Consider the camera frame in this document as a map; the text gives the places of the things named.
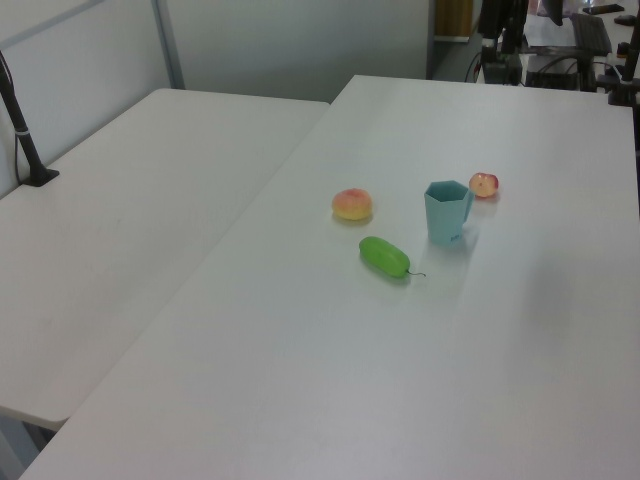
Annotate green toy cucumber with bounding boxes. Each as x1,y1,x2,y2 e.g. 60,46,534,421
358,236,428,285

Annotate red toy strawberry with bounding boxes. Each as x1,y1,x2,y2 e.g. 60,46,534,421
468,172,501,200

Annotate black computer equipment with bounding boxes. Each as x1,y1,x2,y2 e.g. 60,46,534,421
477,0,531,86

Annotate yellow wooden cabinet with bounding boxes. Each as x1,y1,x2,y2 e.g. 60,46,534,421
433,0,474,41

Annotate light blue hexagonal mug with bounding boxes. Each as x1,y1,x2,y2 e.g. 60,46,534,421
423,180,476,247

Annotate grey metal partition post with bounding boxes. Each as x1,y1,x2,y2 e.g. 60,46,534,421
151,0,186,91

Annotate orange toy peach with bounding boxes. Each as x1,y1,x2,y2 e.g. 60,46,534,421
331,187,374,222

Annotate white side table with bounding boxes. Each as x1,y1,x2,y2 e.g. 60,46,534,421
0,88,331,431

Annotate black camera pole with base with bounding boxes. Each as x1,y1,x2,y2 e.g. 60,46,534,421
0,49,60,188

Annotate black pole with clamp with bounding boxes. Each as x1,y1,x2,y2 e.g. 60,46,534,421
607,19,640,106

